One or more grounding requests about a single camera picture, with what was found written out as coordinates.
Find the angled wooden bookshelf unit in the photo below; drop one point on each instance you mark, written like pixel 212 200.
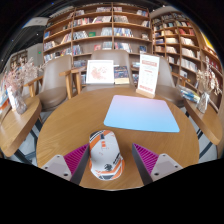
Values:
pixel 180 43

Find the beige armchair with wooden arms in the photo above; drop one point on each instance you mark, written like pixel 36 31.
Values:
pixel 55 83
pixel 168 86
pixel 111 56

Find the white framed floral picture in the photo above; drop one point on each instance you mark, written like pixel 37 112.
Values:
pixel 100 71

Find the glass vase with dried flowers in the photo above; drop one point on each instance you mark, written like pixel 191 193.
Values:
pixel 19 103
pixel 202 103

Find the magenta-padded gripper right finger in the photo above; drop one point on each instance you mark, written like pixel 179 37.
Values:
pixel 146 159

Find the blue-pink gradient mouse pad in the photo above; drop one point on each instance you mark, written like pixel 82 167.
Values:
pixel 141 113

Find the white sign in wooden base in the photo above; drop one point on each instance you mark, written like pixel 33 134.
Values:
pixel 148 73

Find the wide wooden bookshelf unit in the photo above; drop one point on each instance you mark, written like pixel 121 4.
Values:
pixel 96 30

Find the white and orange computer mouse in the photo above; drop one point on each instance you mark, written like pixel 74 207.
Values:
pixel 106 155

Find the distant wooden bookshelf unit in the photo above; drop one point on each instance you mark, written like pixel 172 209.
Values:
pixel 18 60

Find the dark cover book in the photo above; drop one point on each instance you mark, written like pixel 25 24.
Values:
pixel 121 73

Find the round wooden side table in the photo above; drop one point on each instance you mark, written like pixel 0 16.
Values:
pixel 16 128
pixel 206 121

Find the stack of books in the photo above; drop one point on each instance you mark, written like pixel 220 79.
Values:
pixel 189 94

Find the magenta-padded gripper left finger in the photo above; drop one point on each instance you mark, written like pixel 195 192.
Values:
pixel 76 159

